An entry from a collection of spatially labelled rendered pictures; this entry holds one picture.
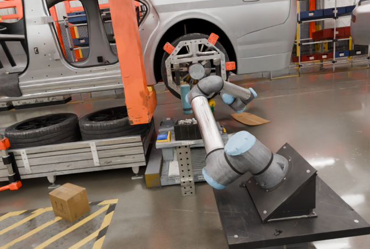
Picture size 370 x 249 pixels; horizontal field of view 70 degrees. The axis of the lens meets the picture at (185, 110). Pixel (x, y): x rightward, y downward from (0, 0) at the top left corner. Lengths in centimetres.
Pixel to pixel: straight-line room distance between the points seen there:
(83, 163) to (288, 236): 177
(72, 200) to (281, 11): 232
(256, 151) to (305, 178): 23
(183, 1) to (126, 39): 75
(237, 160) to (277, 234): 35
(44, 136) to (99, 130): 51
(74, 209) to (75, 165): 52
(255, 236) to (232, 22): 187
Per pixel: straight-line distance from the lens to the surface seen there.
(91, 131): 251
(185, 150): 191
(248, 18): 262
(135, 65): 206
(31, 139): 272
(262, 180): 138
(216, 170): 137
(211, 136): 150
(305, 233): 131
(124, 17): 207
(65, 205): 209
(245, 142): 127
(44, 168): 265
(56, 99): 688
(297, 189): 128
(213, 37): 244
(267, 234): 128
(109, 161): 241
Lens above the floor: 113
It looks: 15 degrees down
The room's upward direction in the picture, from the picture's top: 7 degrees counter-clockwise
